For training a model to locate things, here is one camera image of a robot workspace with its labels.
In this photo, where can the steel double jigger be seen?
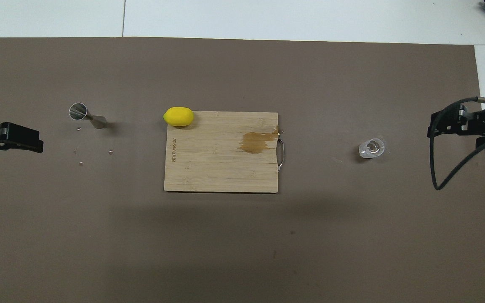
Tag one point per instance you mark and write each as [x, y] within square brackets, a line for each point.
[78, 111]

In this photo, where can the clear glass cup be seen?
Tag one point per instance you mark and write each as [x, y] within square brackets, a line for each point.
[372, 148]

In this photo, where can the yellow lemon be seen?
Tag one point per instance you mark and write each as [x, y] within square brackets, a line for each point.
[178, 116]

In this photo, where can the wooden cutting board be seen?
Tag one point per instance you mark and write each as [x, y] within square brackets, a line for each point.
[221, 168]

